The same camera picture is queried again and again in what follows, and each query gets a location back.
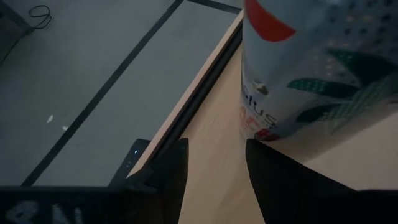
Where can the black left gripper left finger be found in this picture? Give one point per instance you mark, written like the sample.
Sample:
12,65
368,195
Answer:
171,186

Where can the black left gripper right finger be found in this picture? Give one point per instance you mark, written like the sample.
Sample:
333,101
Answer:
295,193

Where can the tall slim white can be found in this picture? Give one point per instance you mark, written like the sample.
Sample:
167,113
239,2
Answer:
311,62

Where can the small black table-edge device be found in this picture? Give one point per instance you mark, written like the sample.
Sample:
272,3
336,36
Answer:
130,161

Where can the wooden shelf with black frame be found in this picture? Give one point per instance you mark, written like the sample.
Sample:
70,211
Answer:
217,155

